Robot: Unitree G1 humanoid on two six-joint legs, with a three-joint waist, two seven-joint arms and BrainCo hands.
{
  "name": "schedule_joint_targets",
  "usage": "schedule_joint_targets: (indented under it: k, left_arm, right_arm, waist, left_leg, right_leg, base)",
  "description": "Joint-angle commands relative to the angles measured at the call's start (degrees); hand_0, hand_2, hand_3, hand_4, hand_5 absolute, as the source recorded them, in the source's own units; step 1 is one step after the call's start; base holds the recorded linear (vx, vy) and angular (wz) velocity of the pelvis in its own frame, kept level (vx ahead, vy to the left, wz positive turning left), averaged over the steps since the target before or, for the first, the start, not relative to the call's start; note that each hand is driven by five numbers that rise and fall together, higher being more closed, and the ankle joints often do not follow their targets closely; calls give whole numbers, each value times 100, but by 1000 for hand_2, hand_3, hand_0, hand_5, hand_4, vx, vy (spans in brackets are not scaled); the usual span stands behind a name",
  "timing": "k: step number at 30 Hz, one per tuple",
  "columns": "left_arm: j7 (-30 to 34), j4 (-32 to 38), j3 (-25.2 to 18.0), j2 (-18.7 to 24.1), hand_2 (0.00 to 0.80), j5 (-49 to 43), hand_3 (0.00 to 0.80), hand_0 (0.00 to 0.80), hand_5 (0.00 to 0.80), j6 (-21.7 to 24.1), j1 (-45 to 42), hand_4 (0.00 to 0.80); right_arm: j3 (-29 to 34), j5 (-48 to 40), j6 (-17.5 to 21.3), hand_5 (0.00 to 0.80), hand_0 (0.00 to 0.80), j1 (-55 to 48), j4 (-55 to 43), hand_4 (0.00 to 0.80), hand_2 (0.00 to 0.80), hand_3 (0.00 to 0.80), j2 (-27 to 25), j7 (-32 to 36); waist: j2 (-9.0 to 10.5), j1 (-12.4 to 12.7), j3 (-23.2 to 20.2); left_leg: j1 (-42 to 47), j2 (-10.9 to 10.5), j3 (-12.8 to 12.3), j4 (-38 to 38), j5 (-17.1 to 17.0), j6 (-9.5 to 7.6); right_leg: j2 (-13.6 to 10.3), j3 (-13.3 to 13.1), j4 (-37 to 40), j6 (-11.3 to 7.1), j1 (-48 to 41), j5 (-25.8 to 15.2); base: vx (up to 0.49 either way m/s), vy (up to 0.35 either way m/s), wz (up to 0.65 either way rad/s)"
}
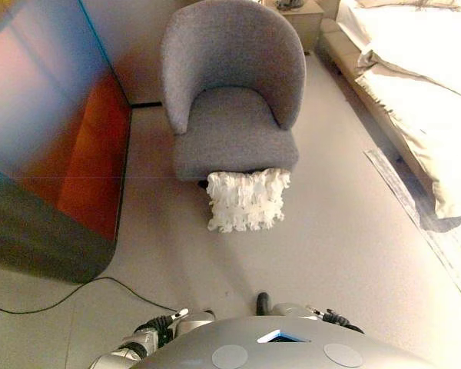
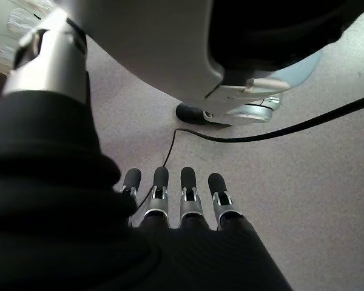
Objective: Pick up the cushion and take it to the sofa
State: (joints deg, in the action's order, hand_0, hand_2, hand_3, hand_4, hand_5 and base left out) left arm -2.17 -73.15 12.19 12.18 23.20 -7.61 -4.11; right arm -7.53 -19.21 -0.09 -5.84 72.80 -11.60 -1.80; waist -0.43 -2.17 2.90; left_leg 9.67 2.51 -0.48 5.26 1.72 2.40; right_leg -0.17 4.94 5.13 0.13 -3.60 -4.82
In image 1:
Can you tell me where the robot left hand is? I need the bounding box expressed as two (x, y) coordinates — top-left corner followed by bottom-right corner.
(134, 307), (190, 342)

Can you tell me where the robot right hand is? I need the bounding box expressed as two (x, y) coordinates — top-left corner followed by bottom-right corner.
(307, 305), (365, 334)

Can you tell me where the white fringed cushion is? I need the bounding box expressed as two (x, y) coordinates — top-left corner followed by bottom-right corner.
(206, 168), (292, 234)

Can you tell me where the silver robot right leg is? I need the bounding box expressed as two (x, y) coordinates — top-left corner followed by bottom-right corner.
(255, 291), (320, 321)

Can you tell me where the grey robot torso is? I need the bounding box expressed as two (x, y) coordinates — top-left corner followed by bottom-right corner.
(132, 315), (439, 369)

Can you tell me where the grey patterned rug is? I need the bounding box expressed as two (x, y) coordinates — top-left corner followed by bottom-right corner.
(363, 148), (461, 308)

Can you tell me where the grey upholstered armchair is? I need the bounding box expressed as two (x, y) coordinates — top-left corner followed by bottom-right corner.
(160, 0), (307, 182)

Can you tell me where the colourful glossy panel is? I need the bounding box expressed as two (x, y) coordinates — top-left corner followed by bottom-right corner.
(0, 0), (134, 284)

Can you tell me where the beige nightstand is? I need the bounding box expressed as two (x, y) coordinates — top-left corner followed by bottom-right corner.
(264, 0), (326, 54)

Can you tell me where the grey ornament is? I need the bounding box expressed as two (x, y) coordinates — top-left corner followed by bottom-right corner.
(274, 0), (305, 11)

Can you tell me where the beige pillow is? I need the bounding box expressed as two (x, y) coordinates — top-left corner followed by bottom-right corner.
(352, 0), (461, 12)

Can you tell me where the black floor cable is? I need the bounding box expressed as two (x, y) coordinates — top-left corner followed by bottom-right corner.
(0, 275), (180, 315)

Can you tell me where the beige bed frame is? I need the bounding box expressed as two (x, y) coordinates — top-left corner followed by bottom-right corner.
(316, 17), (441, 216)

